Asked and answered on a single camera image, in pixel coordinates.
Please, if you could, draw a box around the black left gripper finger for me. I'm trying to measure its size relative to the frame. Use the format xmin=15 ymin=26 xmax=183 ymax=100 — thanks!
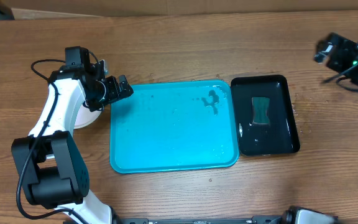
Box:
xmin=104 ymin=76 xmax=121 ymax=105
xmin=119 ymin=75 xmax=134 ymax=99

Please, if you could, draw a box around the pink plate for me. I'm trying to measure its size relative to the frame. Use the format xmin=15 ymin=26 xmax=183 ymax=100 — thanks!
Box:
xmin=74 ymin=105 xmax=102 ymax=129

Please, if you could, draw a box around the green scouring sponge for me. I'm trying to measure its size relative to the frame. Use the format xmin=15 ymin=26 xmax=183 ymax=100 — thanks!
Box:
xmin=252 ymin=97 xmax=270 ymax=125

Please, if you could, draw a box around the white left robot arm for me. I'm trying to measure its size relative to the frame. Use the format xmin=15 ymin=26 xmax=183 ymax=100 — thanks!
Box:
xmin=11 ymin=61 xmax=134 ymax=223

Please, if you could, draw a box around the teal plastic tray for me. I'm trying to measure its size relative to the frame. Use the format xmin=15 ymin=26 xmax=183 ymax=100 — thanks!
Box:
xmin=109 ymin=80 xmax=239 ymax=174

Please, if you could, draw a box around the black plastic water tray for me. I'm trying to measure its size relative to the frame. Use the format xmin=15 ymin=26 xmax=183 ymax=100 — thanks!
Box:
xmin=231 ymin=75 xmax=300 ymax=156

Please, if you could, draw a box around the cardboard box wall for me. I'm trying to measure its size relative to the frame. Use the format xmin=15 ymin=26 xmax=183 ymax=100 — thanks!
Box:
xmin=3 ymin=0 xmax=358 ymax=16

